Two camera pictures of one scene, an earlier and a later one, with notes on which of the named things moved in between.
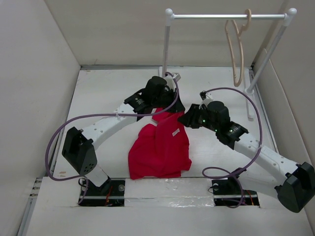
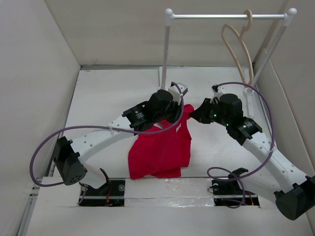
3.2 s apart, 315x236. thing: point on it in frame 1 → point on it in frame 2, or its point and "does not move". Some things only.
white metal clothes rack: [289, 14] does not move
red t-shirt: [161, 149] does not move
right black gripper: [189, 118] → [201, 114]
